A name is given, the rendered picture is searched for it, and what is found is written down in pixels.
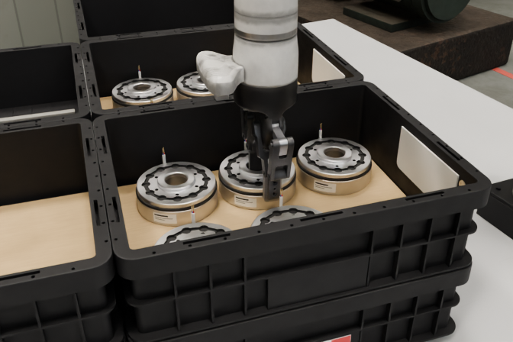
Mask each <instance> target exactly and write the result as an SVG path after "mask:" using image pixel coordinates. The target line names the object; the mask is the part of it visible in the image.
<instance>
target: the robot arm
mask: <svg viewBox="0 0 513 342"><path fill-rule="evenodd" d="M297 27H298V0H234V46H233V55H232V56H226V55H222V54H219V53H215V52H212V51H202V52H200V53H199V54H198V55H197V57H196V66H197V72H198V74H199V75H200V77H201V79H202V81H203V83H204V84H205V86H206V88H207V89H208V91H209V92H210V93H211V94H213V95H219V96H221V95H230V94H232V93H234V101H235V103H236V104H237V105H238V106H239V107H240V113H241V124H242V137H243V139H244V140H246V139H247V142H246V148H247V149H248V150H249V151H248V154H249V169H250V170H253V171H261V170H262V171H263V199H264V201H265V202H273V201H278V200H279V197H280V189H281V188H282V179H286V178H289V177H290V172H291V166H292V155H293V149H294V140H293V137H285V132H286V121H285V118H284V117H283V116H282V114H283V113H284V111H286V110H287V109H288V108H290V107H292V106H293V105H294V104H295V102H296V99H297V86H298V39H297ZM264 147H268V148H269V150H265V148H264ZM263 148H264V149H263ZM268 159H269V163H268Z"/></svg>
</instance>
